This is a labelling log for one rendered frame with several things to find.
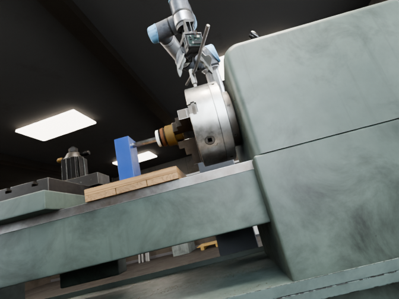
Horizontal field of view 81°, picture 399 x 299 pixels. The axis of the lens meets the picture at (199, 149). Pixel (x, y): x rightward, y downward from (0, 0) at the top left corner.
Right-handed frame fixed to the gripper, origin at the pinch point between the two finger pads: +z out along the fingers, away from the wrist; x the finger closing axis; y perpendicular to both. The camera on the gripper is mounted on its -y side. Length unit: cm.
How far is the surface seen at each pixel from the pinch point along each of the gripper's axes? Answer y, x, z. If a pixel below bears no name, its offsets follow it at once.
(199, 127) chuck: 10.0, -7.8, 22.8
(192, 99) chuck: 8.7, -7.3, 12.6
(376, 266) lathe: 43, 10, 66
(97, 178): -23, -45, 29
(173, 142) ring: -6.4, -14.0, 23.1
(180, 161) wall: -748, 173, -30
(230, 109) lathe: 10.3, 5.0, 18.6
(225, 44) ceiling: -205, 146, -140
